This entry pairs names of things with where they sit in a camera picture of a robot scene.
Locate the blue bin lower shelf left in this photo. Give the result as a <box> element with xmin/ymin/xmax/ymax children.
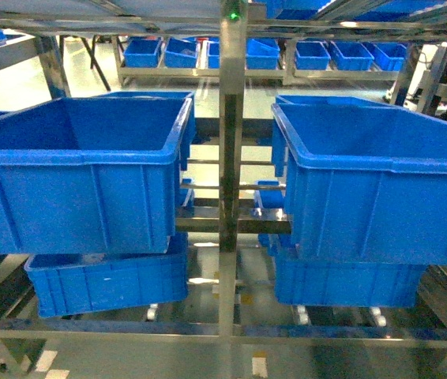
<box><xmin>0</xmin><ymin>97</ymin><xmax>193</xmax><ymax>254</ymax></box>

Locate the blue bin shelf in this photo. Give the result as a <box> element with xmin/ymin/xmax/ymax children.
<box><xmin>272</xmin><ymin>103</ymin><xmax>447</xmax><ymax>265</ymax></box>
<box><xmin>0</xmin><ymin>97</ymin><xmax>193</xmax><ymax>254</ymax></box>

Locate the blue bin lower shelf right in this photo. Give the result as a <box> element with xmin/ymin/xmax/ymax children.
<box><xmin>272</xmin><ymin>103</ymin><xmax>447</xmax><ymax>265</ymax></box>

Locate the stainless steel flow rack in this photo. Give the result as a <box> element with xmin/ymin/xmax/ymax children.
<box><xmin>0</xmin><ymin>1</ymin><xmax>447</xmax><ymax>362</ymax></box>

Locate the blue bin bottom right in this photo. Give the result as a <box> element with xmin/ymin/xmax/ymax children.
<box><xmin>268</xmin><ymin>246</ymin><xmax>427</xmax><ymax>308</ymax></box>

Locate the blue bin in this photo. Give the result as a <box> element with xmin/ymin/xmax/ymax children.
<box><xmin>268</xmin><ymin>246</ymin><xmax>427</xmax><ymax>308</ymax></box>
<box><xmin>24</xmin><ymin>232</ymin><xmax>188</xmax><ymax>318</ymax></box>

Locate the blue bin bottom left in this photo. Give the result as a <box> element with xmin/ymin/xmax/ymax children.
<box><xmin>24</xmin><ymin>232</ymin><xmax>188</xmax><ymax>318</ymax></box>

